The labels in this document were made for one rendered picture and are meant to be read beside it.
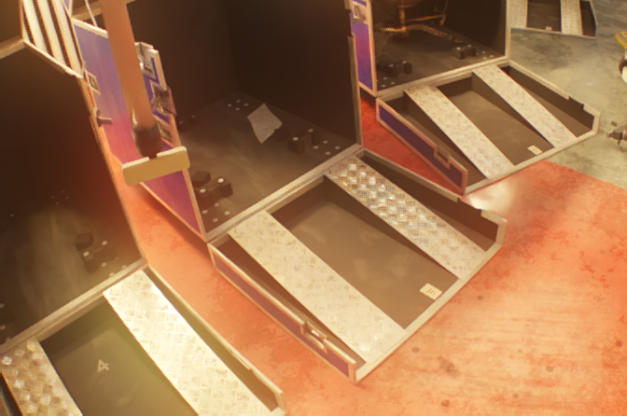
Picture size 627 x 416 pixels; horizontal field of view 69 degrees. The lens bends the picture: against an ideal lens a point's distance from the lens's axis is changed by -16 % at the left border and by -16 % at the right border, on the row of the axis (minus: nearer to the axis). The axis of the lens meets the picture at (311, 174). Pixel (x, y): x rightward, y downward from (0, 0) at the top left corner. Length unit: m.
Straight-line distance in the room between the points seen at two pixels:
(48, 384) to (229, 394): 0.64
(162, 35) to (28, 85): 0.77
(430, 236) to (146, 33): 1.70
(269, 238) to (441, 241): 0.68
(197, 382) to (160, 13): 1.83
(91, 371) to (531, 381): 1.54
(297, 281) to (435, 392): 0.65
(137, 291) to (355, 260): 0.85
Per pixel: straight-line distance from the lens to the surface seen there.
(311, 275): 1.96
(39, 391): 1.92
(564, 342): 1.93
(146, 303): 1.96
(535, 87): 3.36
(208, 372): 1.79
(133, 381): 1.91
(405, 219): 2.18
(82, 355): 2.07
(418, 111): 2.91
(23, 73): 2.55
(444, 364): 1.81
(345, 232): 2.22
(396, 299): 1.96
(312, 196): 2.34
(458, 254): 2.11
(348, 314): 1.87
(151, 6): 2.76
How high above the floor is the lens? 1.49
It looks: 35 degrees down
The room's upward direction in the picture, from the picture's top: 7 degrees counter-clockwise
